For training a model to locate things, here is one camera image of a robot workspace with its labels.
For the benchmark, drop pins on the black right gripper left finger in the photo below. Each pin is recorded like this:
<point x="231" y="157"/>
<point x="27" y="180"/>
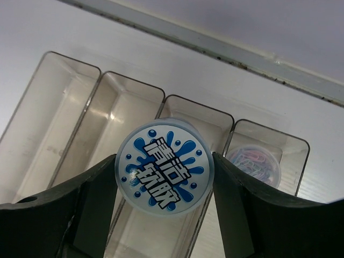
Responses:
<point x="71" y="219"/>

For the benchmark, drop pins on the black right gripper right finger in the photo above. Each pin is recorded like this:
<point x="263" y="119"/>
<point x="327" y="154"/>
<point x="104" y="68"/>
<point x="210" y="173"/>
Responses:
<point x="257" y="220"/>

